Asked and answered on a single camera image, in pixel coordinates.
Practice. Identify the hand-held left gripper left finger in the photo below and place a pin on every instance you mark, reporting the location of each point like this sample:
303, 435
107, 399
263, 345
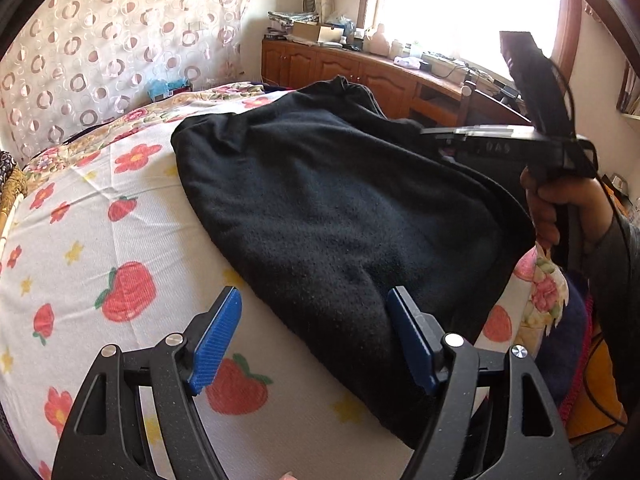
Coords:
217, 340

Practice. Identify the wooden cabinet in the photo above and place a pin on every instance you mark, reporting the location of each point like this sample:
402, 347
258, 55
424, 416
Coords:
340, 67

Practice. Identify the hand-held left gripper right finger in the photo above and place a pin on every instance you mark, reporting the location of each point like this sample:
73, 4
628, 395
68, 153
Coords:
410, 340

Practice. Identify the black t-shirt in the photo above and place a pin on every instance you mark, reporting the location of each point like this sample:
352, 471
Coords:
325, 210

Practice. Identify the window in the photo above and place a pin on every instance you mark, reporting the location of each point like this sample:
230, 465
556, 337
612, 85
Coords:
465, 5

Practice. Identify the beige floral quilt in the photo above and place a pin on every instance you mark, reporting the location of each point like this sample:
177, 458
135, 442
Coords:
150, 115

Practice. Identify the cardboard box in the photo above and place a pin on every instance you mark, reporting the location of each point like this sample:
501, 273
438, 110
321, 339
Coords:
317, 32

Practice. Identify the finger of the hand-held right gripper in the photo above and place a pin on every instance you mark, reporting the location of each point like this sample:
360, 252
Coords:
445, 134

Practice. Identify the person's right hand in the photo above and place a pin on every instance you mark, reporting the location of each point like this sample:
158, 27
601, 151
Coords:
585, 205

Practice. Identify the white flower print bed sheet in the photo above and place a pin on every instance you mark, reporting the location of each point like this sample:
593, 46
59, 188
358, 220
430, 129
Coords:
125, 220

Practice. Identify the yellow patterned folded cloth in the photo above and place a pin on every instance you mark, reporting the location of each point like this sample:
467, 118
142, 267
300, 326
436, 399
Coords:
12, 192

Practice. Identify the person's right forearm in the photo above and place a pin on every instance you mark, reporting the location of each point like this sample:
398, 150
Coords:
620, 285

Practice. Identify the navy and red blanket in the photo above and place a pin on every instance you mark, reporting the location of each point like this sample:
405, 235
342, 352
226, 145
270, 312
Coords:
570, 330

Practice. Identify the blue plastic bag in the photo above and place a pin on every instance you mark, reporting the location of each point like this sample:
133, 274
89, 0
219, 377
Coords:
167, 89

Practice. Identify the circle pattern sheer curtain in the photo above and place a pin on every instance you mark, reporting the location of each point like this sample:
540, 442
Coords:
100, 35

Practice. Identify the stack of papers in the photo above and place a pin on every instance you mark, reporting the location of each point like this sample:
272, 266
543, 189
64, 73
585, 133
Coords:
290, 20

